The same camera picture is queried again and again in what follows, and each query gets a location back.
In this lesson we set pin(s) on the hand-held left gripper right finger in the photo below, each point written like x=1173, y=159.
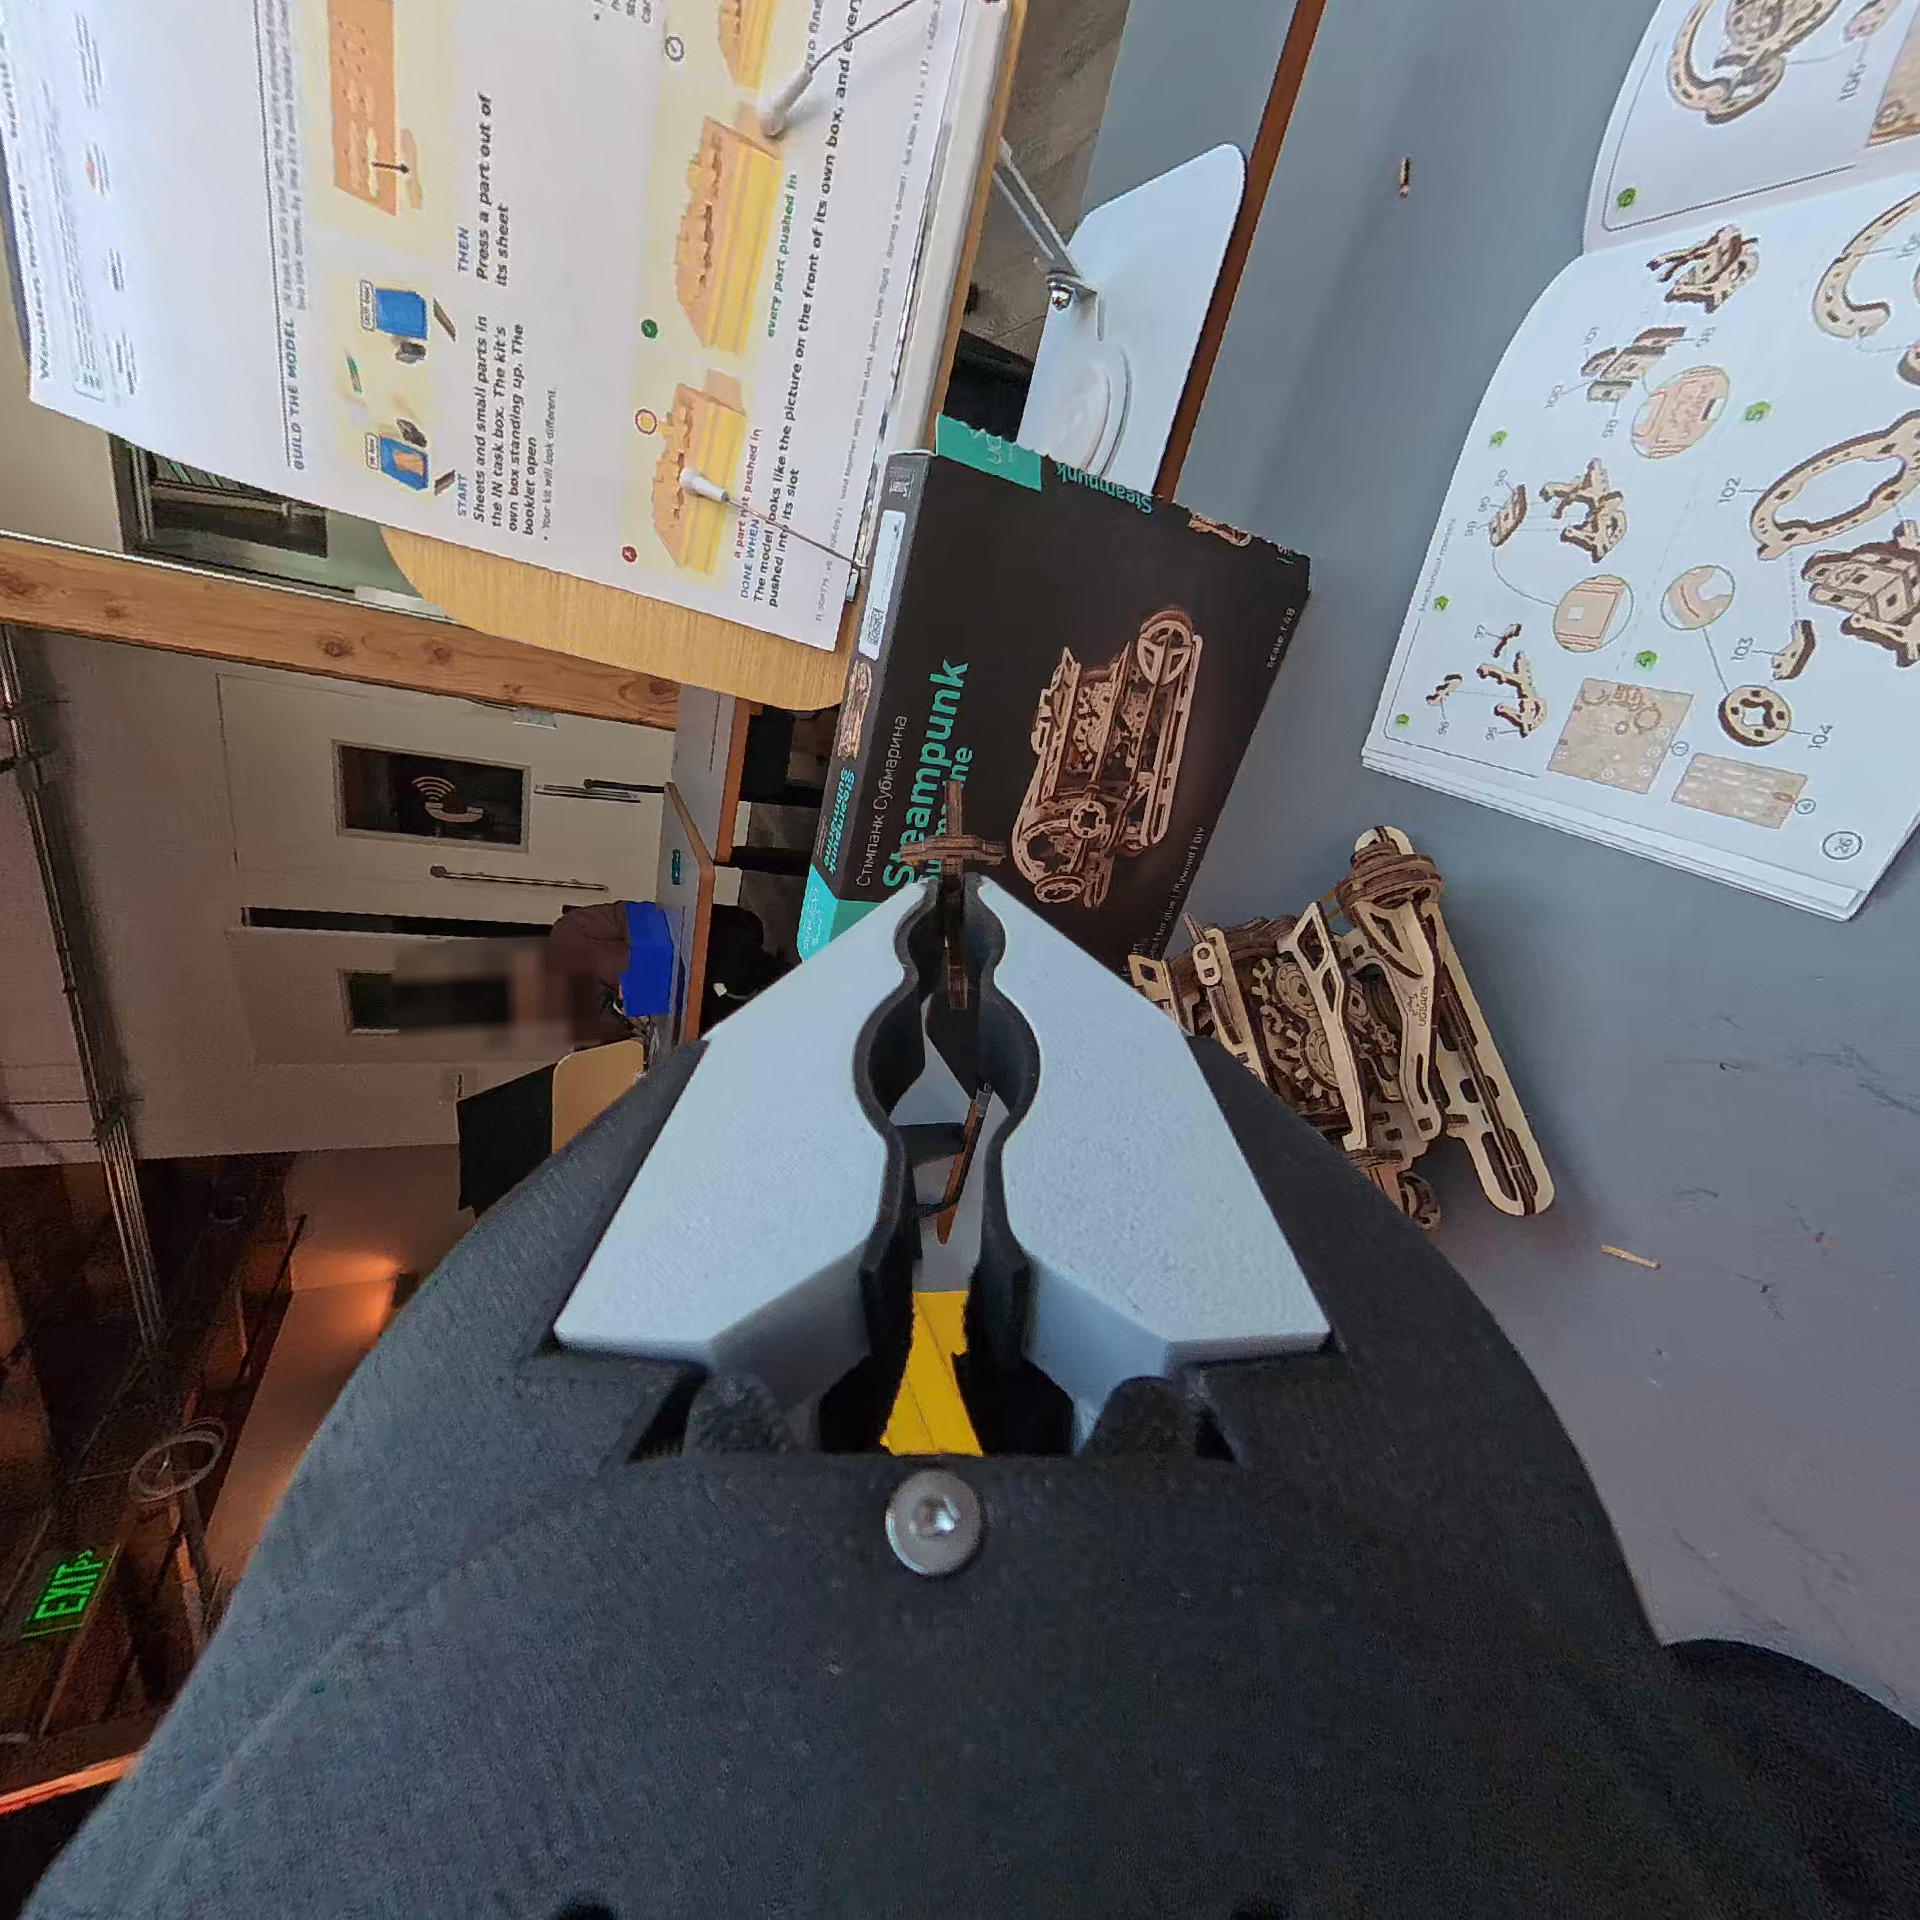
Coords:
x=1154, y=1185

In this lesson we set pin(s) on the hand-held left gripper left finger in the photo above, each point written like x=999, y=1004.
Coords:
x=749, y=1201

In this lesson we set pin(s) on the small wooden model part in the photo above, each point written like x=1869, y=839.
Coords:
x=953, y=914

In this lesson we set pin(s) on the assembled wooden model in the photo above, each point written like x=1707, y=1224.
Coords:
x=1349, y=1019

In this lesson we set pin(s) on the dark model kit box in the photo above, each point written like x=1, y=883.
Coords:
x=1050, y=705

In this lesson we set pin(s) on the yellow plastic bin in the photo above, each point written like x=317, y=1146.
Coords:
x=930, y=1380

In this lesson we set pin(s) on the blue plastic bin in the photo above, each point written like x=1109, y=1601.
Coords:
x=651, y=960

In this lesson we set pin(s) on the wooden clipboard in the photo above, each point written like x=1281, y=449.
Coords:
x=629, y=628

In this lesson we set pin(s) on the green exit sign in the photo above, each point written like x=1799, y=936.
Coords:
x=67, y=1590

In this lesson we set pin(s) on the white lamp base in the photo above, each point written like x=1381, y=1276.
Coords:
x=1148, y=283

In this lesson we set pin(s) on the open instruction booklet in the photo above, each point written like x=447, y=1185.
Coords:
x=1695, y=450

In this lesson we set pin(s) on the printed instruction sheet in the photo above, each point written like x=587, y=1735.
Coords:
x=451, y=271

